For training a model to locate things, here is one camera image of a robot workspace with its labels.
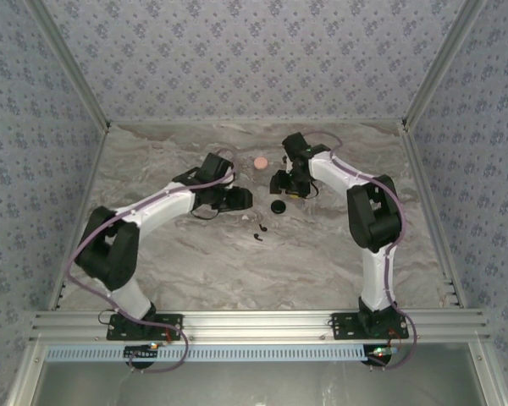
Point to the black earbud charging case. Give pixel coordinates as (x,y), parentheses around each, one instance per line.
(278,206)

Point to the pink earbud charging case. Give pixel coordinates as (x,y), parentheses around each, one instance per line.
(261,162)

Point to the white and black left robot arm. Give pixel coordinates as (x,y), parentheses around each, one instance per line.
(161,207)

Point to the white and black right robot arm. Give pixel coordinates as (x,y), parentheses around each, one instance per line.
(334,169)

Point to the grey metal panel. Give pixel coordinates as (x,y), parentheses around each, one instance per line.
(258,385)

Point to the black controller board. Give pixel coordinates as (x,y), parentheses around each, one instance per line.
(135,351)
(379,357)

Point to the aluminium mounting rail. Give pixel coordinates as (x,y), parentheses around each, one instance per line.
(258,323)

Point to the aluminium side rail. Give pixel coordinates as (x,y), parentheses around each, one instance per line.
(92,177)
(421,177)

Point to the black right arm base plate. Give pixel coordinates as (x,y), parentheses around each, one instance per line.
(343,330)

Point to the aluminium frame post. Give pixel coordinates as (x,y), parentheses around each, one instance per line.
(73,63)
(439,63)

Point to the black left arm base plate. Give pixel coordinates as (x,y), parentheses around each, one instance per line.
(118,332)

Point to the aluminium frame leg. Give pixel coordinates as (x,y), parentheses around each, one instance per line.
(493,391)
(25,391)

